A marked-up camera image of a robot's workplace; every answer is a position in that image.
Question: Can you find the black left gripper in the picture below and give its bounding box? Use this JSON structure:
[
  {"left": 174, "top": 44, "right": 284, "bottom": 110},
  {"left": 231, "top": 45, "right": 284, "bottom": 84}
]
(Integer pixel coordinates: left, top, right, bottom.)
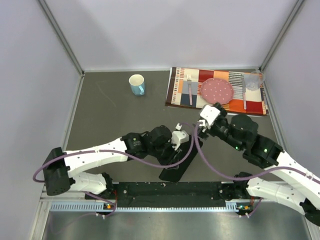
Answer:
[{"left": 149, "top": 138, "right": 182, "bottom": 169}]

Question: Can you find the black zip tool case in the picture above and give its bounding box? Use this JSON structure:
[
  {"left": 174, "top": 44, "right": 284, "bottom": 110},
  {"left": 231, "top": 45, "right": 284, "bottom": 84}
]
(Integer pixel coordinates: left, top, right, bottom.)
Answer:
[{"left": 158, "top": 134, "right": 204, "bottom": 183}]

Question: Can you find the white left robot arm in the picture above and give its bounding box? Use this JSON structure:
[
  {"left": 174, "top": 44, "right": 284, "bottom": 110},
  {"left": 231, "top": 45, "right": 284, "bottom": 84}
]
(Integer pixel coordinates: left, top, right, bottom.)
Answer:
[{"left": 42, "top": 125, "right": 193, "bottom": 199}]

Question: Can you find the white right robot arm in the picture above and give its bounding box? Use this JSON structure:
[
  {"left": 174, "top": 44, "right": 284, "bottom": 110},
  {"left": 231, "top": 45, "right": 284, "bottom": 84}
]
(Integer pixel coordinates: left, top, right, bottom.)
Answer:
[{"left": 194, "top": 103, "right": 320, "bottom": 226}]

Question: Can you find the pink polka dot plate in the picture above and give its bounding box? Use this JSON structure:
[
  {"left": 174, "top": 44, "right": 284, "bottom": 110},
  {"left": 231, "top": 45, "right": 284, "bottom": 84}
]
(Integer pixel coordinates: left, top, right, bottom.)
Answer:
[{"left": 200, "top": 78, "right": 234, "bottom": 105}]

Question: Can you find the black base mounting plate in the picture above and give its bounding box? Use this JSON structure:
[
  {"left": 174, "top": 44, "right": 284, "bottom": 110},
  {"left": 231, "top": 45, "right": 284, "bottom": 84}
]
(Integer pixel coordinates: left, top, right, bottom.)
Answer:
[{"left": 84, "top": 181, "right": 251, "bottom": 208}]

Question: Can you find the colourful patterned placemat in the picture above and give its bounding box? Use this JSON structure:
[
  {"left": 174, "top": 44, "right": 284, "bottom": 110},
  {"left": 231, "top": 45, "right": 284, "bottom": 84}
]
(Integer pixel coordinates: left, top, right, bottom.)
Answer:
[{"left": 165, "top": 67, "right": 269, "bottom": 116}]

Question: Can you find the clear plastic cup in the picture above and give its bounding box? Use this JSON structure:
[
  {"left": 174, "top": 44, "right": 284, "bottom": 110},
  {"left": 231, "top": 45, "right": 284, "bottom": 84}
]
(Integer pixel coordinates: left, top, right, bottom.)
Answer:
[{"left": 244, "top": 70, "right": 265, "bottom": 91}]

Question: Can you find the blue ceramic mug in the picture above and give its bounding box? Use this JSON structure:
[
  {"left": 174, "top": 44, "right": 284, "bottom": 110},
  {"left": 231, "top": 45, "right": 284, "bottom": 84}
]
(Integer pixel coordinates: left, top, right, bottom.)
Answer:
[{"left": 128, "top": 74, "right": 145, "bottom": 96}]

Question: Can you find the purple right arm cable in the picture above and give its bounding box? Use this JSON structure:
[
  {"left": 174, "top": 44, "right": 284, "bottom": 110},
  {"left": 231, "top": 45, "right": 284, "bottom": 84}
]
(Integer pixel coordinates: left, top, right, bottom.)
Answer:
[{"left": 193, "top": 120, "right": 320, "bottom": 219}]

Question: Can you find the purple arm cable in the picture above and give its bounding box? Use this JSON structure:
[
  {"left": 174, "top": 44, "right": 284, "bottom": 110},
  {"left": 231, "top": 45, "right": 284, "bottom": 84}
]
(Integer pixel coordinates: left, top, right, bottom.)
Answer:
[
  {"left": 32, "top": 121, "right": 198, "bottom": 221},
  {"left": 193, "top": 120, "right": 320, "bottom": 219}
]

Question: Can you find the pink handled knife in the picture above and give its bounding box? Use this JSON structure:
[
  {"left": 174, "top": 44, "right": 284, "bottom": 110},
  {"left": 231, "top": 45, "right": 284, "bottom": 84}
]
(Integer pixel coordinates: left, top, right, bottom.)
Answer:
[{"left": 242, "top": 78, "right": 247, "bottom": 110}]

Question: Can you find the pink handled fork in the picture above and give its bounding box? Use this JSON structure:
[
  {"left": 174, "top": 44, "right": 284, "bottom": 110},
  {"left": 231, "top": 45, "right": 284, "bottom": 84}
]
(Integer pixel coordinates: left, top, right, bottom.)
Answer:
[{"left": 186, "top": 74, "right": 193, "bottom": 106}]

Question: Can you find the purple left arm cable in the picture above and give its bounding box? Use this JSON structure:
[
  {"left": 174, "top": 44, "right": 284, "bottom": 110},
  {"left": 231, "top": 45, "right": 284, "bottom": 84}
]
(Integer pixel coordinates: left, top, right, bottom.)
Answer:
[{"left": 32, "top": 121, "right": 198, "bottom": 221}]

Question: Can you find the grey slotted cable duct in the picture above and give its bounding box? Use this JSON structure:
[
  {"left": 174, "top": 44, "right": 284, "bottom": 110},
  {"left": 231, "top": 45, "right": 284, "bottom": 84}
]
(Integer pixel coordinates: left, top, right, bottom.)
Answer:
[{"left": 50, "top": 201, "right": 240, "bottom": 213}]

